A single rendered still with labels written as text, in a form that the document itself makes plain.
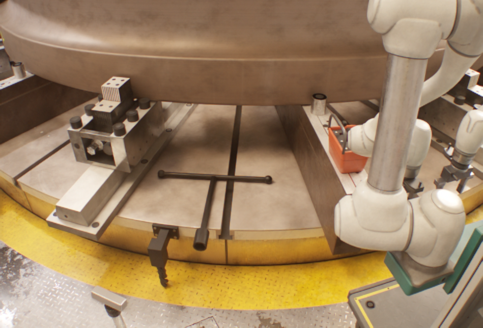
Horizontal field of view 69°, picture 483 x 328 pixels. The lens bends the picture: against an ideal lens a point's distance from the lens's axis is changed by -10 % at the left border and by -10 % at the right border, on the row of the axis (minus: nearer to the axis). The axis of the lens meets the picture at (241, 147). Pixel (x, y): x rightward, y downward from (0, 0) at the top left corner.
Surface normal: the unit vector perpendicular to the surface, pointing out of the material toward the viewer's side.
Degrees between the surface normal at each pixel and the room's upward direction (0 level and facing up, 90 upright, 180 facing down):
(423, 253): 98
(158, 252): 90
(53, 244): 0
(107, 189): 72
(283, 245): 90
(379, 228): 77
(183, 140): 0
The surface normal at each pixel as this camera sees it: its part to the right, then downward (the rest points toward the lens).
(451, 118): -0.87, 0.29
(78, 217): -0.26, 0.55
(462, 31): -0.02, 0.85
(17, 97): 0.79, 0.35
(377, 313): 0.00, -0.82
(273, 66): 0.04, 0.57
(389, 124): -0.70, 0.29
